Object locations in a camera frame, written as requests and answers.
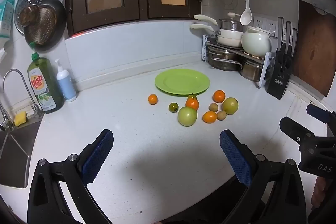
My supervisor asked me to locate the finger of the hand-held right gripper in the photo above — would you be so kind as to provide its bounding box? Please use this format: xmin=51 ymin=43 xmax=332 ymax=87
xmin=280 ymin=116 xmax=315 ymax=146
xmin=307 ymin=104 xmax=336 ymax=125

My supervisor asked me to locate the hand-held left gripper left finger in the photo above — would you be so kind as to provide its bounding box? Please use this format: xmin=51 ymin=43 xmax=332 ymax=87
xmin=27 ymin=129 xmax=114 ymax=224

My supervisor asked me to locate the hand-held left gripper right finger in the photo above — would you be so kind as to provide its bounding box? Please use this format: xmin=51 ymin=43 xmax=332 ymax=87
xmin=219 ymin=130 xmax=307 ymax=224

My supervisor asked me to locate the green plate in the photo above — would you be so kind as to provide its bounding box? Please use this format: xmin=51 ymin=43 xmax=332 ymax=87
xmin=155 ymin=69 xmax=211 ymax=96

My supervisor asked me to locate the person's right hand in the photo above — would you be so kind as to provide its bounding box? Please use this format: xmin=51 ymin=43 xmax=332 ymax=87
xmin=311 ymin=178 xmax=327 ymax=209

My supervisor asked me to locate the yellowish green apple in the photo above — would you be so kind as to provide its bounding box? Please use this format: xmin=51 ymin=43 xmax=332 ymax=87
xmin=222 ymin=97 xmax=239 ymax=115

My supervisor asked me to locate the black knife block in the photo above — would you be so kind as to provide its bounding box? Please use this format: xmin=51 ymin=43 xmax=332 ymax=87
xmin=265 ymin=49 xmax=294 ymax=100

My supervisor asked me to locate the brown wooden cutting board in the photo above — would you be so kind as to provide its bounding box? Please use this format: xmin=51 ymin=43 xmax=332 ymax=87
xmin=292 ymin=0 xmax=336 ymax=97

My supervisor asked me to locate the small steel pot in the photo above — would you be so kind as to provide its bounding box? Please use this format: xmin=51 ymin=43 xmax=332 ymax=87
xmin=239 ymin=57 xmax=264 ymax=82

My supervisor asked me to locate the white blue pump bottle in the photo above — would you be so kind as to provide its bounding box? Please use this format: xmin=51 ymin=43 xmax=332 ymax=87
xmin=55 ymin=58 xmax=77 ymax=102

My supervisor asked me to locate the steel sink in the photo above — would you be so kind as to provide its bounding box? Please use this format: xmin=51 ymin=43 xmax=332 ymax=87
xmin=0 ymin=122 xmax=40 ymax=189

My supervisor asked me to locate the wooden bead trivet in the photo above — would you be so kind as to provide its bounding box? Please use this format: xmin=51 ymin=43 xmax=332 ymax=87
xmin=243 ymin=52 xmax=265 ymax=59

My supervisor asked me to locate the yellow sponge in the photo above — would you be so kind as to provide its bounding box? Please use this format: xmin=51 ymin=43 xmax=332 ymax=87
xmin=14 ymin=112 xmax=28 ymax=127

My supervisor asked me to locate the green dish soap bottle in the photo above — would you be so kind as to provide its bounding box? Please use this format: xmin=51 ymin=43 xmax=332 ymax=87
xmin=27 ymin=43 xmax=65 ymax=114

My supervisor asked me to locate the white ceramic pot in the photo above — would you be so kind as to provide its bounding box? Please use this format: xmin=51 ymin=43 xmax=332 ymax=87
xmin=241 ymin=26 xmax=276 ymax=56

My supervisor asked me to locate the large steel pot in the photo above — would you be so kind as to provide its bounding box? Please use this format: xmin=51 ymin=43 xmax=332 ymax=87
xmin=207 ymin=46 xmax=242 ymax=72

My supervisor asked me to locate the steel faucet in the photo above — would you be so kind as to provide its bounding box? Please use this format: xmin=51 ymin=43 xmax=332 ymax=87
xmin=0 ymin=69 xmax=44 ymax=132

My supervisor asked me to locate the white shallow pan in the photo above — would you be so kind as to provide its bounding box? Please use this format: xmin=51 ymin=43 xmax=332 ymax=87
xmin=190 ymin=24 xmax=243 ymax=48

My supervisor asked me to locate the white steel pot rack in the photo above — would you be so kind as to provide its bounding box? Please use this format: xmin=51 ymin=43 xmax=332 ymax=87
xmin=202 ymin=34 xmax=273 ymax=88

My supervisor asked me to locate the white ladle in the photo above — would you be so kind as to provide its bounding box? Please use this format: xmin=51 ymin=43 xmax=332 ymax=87
xmin=240 ymin=0 xmax=253 ymax=26

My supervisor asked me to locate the glass pot lid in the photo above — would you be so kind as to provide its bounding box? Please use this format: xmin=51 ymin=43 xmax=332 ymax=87
xmin=219 ymin=12 xmax=244 ymax=31

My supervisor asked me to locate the black frying pan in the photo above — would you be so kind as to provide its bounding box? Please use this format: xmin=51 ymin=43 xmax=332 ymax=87
xmin=24 ymin=0 xmax=67 ymax=52

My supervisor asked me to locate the small copper pan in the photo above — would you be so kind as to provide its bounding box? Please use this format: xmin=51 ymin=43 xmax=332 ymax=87
xmin=19 ymin=0 xmax=40 ymax=28

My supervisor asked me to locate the steel handled knife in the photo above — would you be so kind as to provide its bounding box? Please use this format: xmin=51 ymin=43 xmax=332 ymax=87
xmin=278 ymin=17 xmax=284 ymax=52
xmin=292 ymin=28 xmax=298 ymax=55
xmin=286 ymin=21 xmax=292 ymax=52

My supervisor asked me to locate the white wall outlet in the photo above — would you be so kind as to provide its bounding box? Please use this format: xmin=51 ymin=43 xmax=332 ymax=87
xmin=265 ymin=18 xmax=279 ymax=33
xmin=253 ymin=15 xmax=266 ymax=30

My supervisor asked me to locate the teal wall chart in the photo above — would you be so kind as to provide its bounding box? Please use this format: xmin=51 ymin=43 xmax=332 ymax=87
xmin=0 ymin=0 xmax=16 ymax=38

